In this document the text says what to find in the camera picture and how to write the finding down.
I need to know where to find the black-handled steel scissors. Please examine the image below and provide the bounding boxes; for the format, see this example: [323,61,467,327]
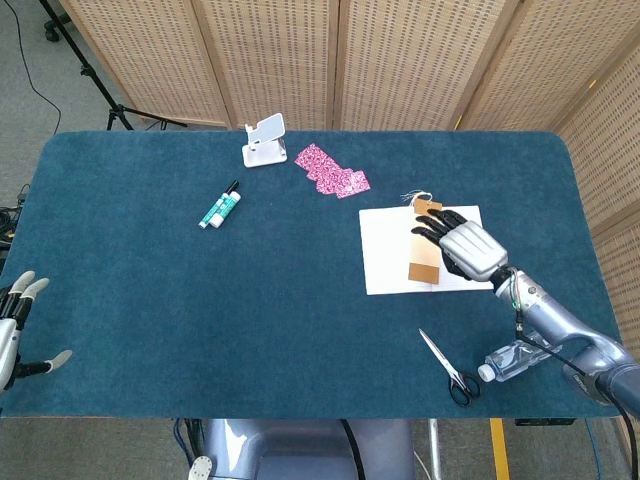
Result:
[418,328,482,407]

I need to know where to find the blue-grey robot torso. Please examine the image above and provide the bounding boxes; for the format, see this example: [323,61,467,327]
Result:
[187,418,416,480]

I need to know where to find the green marker pen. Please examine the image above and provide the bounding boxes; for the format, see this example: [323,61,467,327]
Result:
[197,179,240,230]

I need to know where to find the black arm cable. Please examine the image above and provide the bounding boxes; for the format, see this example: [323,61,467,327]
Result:
[514,294,640,480]

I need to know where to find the pink patterned cloth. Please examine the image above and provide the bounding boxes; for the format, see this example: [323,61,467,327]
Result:
[307,162,351,196]

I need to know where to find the white phone stand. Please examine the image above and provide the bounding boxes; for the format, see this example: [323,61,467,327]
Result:
[241,112,290,169]

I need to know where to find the white glue stick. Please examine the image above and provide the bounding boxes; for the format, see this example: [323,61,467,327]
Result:
[208,191,241,230]

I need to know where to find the metal table leg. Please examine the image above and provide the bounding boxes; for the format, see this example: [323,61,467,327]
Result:
[428,418,444,480]

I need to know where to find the clear plastic water bottle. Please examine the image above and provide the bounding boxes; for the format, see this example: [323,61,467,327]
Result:
[477,338,561,384]

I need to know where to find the teal carpet table cover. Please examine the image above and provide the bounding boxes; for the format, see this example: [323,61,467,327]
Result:
[0,130,636,420]

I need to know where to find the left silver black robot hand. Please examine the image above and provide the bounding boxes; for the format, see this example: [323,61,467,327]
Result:
[0,269,74,396]

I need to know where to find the black cable bundle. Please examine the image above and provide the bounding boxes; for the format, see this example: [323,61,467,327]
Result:
[0,183,31,251]

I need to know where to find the pink patterned paper card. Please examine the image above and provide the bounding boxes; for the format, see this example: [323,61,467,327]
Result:
[293,143,334,176]
[335,169,372,200]

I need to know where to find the black caster base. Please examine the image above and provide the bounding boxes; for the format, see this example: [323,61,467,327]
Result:
[43,14,71,42]

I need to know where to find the white notebook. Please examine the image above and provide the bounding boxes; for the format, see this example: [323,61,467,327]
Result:
[358,204,496,296]

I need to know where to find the black tripod stand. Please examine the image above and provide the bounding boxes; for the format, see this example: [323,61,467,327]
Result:
[38,0,189,132]

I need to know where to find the black torso cable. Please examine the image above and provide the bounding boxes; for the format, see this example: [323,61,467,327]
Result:
[339,418,365,480]

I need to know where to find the black floor cable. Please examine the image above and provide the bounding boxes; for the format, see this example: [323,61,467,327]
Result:
[8,0,62,135]

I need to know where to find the wicker folding screen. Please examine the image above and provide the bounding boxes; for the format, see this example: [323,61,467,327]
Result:
[58,0,640,371]

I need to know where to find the brown card tag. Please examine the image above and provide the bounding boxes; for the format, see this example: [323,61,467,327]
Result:
[399,189,448,286]

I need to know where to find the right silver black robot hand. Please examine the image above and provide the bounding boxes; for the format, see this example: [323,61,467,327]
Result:
[410,208,510,283]

